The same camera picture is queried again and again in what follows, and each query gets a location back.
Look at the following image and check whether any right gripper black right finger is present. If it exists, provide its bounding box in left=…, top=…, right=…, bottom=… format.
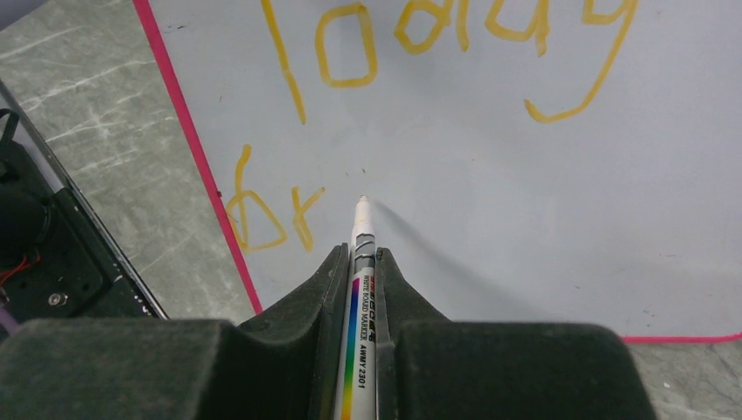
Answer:
left=375, top=248, right=655, bottom=419

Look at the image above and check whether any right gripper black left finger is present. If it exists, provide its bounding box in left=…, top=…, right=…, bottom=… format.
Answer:
left=1, top=244, right=349, bottom=419

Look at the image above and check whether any white marker pen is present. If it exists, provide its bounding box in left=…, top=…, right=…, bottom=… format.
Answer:
left=333, top=196, right=377, bottom=419

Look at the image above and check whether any red-framed whiteboard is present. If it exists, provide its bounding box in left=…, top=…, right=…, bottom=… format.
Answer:
left=135, top=1, right=741, bottom=342

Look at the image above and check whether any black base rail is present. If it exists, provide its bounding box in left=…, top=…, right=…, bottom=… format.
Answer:
left=1, top=86, right=168, bottom=339

